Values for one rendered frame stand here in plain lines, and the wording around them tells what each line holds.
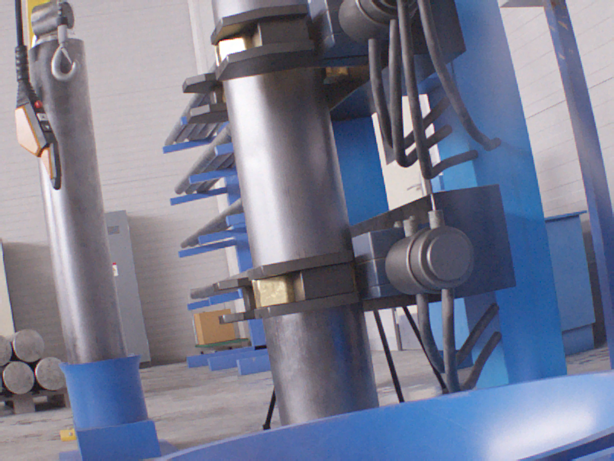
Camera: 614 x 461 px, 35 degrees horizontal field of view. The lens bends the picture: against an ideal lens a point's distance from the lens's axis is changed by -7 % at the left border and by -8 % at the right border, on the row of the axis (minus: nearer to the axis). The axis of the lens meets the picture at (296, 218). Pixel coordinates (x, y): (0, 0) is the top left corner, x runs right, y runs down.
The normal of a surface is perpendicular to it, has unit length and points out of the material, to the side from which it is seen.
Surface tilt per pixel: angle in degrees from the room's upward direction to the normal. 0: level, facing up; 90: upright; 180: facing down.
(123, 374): 90
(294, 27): 90
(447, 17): 90
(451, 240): 90
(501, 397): 62
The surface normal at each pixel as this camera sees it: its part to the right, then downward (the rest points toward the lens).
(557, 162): -0.95, 0.14
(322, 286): 0.25, -0.12
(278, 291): -0.54, 0.02
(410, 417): -0.14, -0.52
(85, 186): 0.62, -0.17
